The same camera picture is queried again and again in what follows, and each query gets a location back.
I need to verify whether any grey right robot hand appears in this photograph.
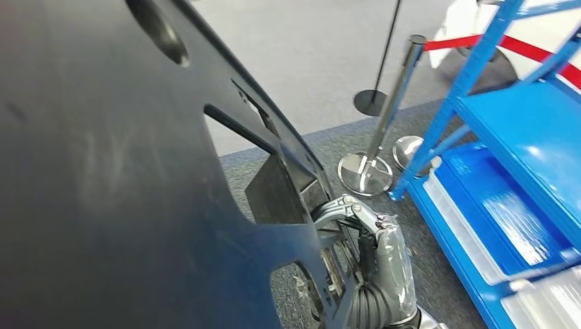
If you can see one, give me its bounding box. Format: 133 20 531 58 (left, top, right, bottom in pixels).
313 195 419 326

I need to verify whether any long black plastic part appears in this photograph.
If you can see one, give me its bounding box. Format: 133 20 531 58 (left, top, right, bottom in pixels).
0 0 360 329

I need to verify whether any blue metal shelf rack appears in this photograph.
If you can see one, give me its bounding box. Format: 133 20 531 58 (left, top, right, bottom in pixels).
389 0 581 329

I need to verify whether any white plastic bin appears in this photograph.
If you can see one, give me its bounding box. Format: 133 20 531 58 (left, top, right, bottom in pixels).
422 156 512 288

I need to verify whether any blue plastic bin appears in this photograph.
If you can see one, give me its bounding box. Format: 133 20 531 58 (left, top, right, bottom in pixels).
431 141 573 279

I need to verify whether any translucent plastic bin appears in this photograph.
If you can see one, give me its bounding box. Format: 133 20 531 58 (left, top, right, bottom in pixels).
499 265 581 329

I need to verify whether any white car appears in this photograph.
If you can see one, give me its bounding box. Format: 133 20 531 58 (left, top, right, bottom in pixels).
428 0 581 94

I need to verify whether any chrome stanchion post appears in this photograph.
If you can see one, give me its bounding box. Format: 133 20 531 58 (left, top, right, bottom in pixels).
337 34 428 198
392 134 428 173

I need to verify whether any black stanchion post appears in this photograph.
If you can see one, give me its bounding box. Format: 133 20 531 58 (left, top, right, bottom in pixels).
353 0 404 118

